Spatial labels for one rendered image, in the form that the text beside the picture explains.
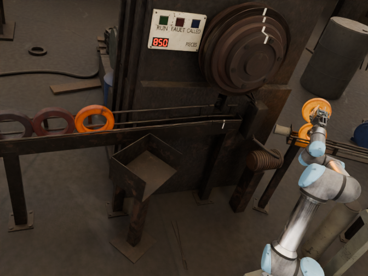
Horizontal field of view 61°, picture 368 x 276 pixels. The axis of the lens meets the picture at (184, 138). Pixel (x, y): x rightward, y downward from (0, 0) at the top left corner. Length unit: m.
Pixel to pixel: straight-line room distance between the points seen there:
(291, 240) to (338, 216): 0.63
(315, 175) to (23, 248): 1.53
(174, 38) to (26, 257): 1.38
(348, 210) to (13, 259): 1.82
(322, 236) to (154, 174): 1.15
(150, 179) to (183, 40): 0.69
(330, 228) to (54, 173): 1.80
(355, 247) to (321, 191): 0.76
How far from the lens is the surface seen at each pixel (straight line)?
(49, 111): 1.54
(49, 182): 2.27
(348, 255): 2.14
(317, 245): 2.23
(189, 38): 1.60
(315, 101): 1.92
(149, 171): 1.52
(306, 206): 1.42
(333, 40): 4.28
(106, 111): 1.55
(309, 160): 1.78
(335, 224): 2.09
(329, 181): 1.39
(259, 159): 1.96
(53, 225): 2.05
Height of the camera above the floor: 1.67
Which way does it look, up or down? 37 degrees down
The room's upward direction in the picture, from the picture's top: 16 degrees clockwise
